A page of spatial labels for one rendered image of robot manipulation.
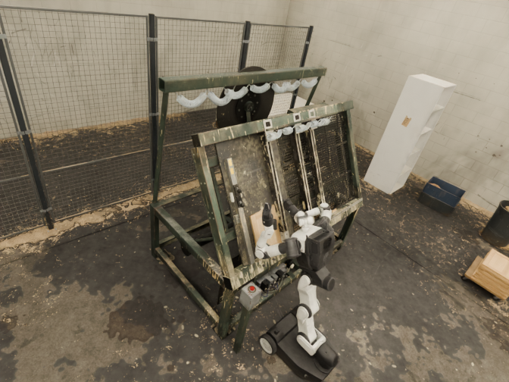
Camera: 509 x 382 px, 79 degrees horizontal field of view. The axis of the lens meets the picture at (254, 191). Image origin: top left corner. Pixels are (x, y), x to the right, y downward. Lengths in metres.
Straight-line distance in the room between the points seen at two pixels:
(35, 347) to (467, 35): 7.53
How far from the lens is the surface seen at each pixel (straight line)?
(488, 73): 7.07
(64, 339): 3.58
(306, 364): 3.28
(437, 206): 6.58
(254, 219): 2.78
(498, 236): 6.43
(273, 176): 2.85
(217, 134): 2.43
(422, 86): 5.88
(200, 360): 3.31
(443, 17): 7.32
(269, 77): 3.36
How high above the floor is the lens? 2.97
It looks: 34 degrees down
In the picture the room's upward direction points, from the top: 11 degrees clockwise
